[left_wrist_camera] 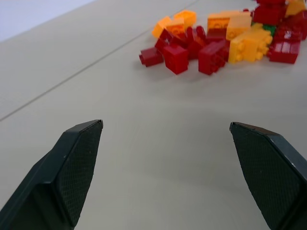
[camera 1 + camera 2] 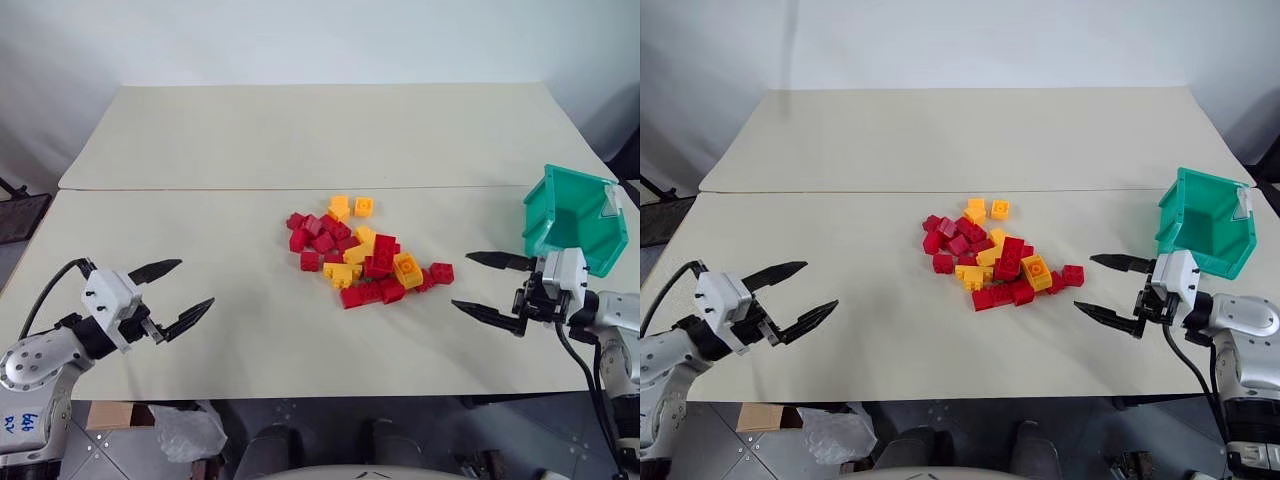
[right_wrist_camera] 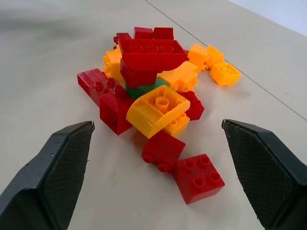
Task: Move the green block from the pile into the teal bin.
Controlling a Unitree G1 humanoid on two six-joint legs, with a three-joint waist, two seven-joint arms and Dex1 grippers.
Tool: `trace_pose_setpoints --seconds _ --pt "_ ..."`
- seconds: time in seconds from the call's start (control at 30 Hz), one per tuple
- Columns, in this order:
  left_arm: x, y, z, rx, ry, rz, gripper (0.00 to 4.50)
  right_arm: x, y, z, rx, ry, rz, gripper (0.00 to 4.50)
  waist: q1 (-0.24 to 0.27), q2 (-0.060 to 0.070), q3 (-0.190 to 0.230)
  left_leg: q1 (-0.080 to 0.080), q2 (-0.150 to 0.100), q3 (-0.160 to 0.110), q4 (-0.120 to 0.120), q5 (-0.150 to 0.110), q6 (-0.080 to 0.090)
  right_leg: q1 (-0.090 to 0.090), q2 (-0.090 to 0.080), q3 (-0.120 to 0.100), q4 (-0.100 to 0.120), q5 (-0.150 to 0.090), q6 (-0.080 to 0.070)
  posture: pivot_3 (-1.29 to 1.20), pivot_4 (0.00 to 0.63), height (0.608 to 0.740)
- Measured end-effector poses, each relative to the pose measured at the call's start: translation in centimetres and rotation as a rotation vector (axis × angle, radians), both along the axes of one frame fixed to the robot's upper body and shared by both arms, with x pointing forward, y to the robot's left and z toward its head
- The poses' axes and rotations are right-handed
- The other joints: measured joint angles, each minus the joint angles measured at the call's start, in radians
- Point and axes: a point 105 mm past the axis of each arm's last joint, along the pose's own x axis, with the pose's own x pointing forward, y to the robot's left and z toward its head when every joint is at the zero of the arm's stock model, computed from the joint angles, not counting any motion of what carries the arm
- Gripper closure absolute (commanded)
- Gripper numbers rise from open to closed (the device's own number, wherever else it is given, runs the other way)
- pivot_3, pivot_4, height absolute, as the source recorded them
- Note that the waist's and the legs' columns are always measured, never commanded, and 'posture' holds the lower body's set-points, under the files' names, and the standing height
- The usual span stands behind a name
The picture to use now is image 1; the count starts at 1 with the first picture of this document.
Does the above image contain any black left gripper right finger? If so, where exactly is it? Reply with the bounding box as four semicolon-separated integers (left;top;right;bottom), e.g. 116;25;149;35
229;121;307;230

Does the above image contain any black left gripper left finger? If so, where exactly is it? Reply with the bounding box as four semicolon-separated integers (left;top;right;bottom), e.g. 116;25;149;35
0;119;104;230

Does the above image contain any yellow plastic building brick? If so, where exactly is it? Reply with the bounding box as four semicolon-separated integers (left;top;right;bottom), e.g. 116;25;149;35
227;23;273;64

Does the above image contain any light orange flat block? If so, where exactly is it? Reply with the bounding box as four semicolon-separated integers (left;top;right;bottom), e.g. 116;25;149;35
220;10;252;41

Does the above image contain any small red plastic building brick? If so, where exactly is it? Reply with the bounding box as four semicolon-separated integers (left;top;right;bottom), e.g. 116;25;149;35
138;47;165;68

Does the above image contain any green block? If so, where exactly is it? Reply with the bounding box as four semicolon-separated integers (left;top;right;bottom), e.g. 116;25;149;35
262;23;277;36

